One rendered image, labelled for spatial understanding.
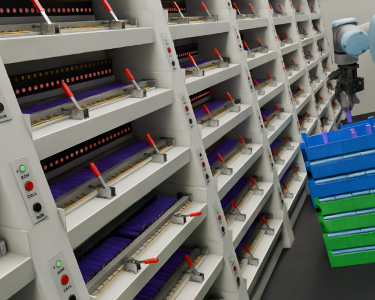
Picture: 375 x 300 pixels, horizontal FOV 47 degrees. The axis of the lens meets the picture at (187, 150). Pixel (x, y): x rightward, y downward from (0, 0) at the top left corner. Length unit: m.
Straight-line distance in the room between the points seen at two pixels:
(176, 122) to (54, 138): 0.55
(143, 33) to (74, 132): 0.46
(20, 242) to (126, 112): 0.45
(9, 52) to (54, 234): 0.36
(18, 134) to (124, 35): 0.49
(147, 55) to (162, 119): 0.21
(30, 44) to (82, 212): 0.37
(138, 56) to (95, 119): 0.43
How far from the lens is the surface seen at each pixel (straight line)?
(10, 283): 0.82
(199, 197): 1.42
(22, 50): 0.93
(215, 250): 1.49
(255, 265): 1.79
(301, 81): 3.38
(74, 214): 0.97
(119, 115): 1.10
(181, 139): 1.38
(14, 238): 0.85
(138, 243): 1.16
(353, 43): 1.64
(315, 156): 1.80
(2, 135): 0.83
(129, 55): 1.42
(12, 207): 0.82
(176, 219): 1.29
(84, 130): 0.99
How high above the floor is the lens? 0.97
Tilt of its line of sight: 10 degrees down
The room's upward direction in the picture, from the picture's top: 17 degrees counter-clockwise
